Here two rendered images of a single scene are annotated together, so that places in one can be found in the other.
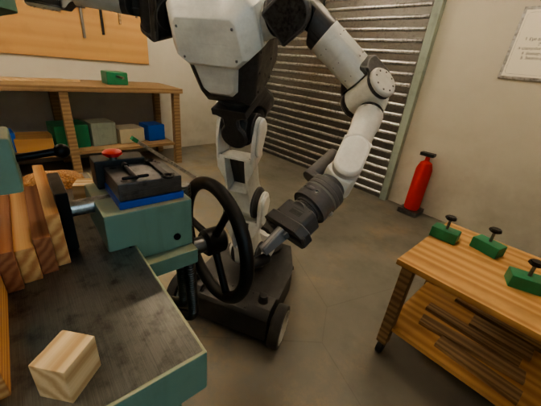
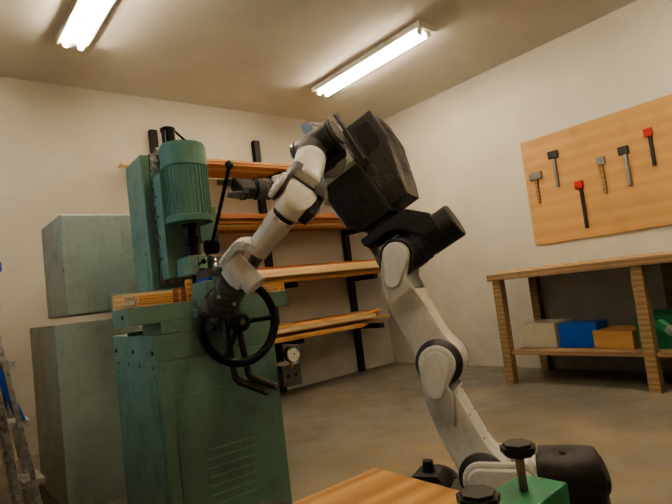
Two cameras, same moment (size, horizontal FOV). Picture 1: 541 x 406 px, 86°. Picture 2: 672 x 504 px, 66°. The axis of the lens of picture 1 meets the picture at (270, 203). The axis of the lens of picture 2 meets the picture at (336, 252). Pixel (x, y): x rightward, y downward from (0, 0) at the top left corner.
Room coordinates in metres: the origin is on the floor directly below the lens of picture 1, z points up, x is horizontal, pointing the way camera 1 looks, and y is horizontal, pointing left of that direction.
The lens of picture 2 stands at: (1.03, -1.55, 0.87)
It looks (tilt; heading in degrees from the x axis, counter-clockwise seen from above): 4 degrees up; 95
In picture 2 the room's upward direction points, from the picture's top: 7 degrees counter-clockwise
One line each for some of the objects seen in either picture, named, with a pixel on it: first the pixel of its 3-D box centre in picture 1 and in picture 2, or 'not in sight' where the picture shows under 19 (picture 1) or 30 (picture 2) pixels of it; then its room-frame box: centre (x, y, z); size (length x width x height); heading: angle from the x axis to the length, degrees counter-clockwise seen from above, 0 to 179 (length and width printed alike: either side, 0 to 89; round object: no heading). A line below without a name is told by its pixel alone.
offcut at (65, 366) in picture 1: (68, 365); (131, 302); (0.16, 0.16, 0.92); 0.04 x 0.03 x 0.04; 175
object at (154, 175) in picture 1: (135, 174); (217, 272); (0.45, 0.23, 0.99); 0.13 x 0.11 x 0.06; 42
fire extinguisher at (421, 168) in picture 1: (419, 184); not in sight; (2.60, -1.38, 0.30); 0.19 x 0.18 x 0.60; 135
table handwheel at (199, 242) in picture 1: (181, 250); (229, 322); (0.49, 0.17, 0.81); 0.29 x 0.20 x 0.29; 42
